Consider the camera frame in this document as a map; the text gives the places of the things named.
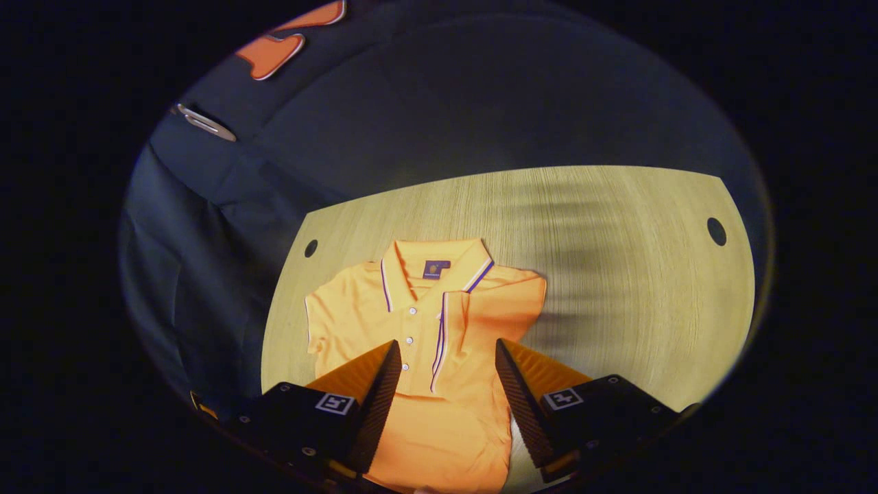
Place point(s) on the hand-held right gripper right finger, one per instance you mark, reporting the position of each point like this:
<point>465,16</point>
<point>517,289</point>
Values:
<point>525,412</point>

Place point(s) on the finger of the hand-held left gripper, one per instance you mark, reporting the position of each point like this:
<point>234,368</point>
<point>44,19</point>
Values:
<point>204,407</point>

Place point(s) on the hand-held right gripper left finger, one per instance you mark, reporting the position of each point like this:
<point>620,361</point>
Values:
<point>381,405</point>

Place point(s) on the orange polo T-shirt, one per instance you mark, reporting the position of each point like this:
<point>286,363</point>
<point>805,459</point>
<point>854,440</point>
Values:
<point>466,412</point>

